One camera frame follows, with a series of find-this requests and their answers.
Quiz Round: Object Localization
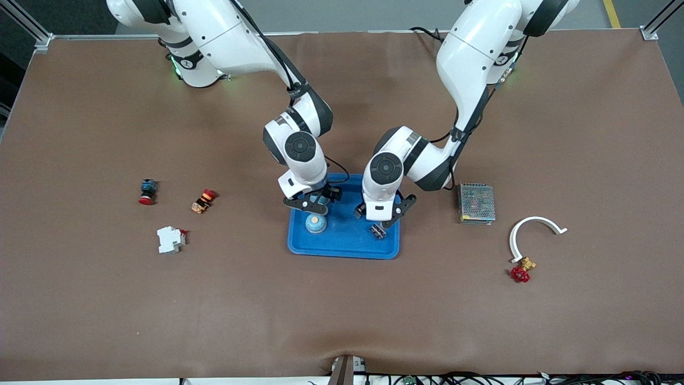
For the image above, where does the red orange push button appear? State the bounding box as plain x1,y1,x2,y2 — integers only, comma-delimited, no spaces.
191,189,217,214

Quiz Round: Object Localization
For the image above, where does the red blue emergency button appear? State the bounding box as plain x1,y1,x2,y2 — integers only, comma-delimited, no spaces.
138,179,159,206

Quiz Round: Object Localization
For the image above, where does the white curved plastic clamp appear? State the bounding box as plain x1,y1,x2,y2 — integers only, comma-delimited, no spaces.
509,215,568,264

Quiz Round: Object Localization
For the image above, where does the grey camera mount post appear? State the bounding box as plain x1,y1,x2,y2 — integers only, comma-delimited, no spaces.
327,354,367,385

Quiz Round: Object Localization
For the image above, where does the metal mesh power supply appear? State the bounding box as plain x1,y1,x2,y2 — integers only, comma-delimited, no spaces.
458,182,496,226

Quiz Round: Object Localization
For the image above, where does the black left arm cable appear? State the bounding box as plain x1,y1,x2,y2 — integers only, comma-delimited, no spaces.
427,32,531,145

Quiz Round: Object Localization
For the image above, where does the black base cable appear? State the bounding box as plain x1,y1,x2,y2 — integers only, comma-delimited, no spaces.
409,26,447,44

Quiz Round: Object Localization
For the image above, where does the blue plastic tray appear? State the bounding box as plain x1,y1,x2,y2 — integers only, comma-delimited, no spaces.
287,172,401,260

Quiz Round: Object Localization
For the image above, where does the brass valve red handle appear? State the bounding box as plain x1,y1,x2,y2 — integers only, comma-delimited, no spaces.
510,256,537,284

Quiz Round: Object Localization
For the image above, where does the black cable bundle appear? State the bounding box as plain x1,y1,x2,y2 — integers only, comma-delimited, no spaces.
307,370,684,385

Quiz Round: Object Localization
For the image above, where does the aluminium frame profile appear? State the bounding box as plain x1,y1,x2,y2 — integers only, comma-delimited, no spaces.
640,0,684,41
0,0,55,54

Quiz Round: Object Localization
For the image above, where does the white circuit breaker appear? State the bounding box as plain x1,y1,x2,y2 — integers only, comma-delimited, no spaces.
157,226,188,255

